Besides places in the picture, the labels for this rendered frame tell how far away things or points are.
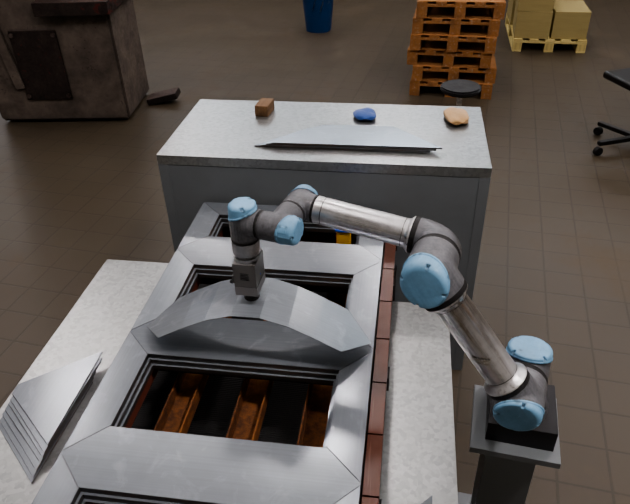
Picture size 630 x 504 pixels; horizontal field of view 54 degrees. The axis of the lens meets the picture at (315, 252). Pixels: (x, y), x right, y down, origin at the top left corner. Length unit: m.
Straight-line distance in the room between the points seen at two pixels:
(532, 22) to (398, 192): 5.11
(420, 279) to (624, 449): 1.68
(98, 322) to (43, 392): 0.35
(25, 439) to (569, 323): 2.54
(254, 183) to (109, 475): 1.31
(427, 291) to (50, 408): 1.11
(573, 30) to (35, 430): 6.63
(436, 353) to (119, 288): 1.15
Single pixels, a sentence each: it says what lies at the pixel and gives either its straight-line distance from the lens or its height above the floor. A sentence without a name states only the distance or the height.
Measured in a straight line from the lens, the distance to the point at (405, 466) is 1.79.
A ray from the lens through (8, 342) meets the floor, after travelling 3.53.
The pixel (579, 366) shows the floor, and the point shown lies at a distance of 3.19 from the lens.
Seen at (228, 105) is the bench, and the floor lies 1.05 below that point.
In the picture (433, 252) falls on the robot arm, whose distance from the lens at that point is 1.44.
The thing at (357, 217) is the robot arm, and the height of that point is 1.29.
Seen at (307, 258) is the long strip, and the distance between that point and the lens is 2.18.
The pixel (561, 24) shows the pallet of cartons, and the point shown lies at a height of 0.28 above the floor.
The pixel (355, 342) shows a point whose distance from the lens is 1.77.
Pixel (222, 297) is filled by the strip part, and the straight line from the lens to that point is 1.79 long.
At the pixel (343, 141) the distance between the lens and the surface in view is 2.50.
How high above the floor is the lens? 2.12
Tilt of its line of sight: 35 degrees down
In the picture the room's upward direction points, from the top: 2 degrees counter-clockwise
